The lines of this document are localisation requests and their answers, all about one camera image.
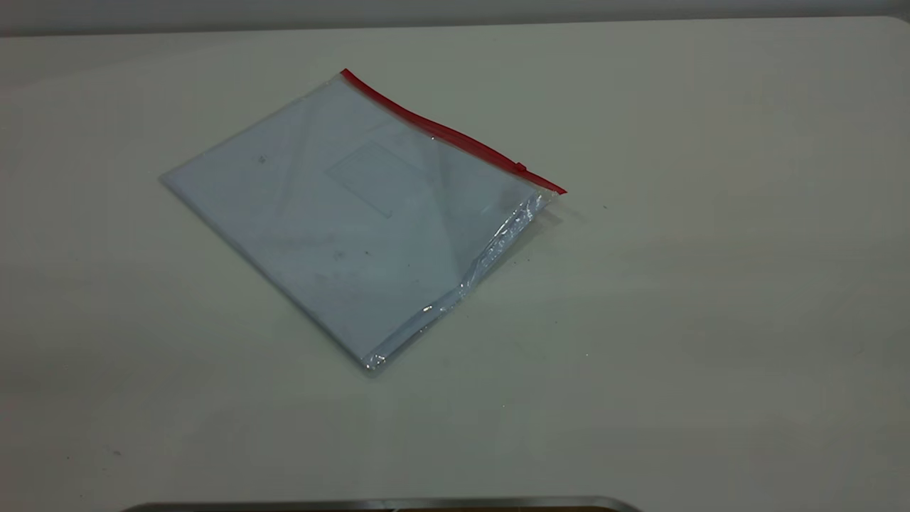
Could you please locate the transparent bag with red zipper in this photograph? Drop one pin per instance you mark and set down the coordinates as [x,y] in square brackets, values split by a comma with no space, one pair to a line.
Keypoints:
[370,213]

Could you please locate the silver metal bar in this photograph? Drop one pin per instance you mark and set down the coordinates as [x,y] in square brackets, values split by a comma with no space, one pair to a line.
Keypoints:
[284,506]

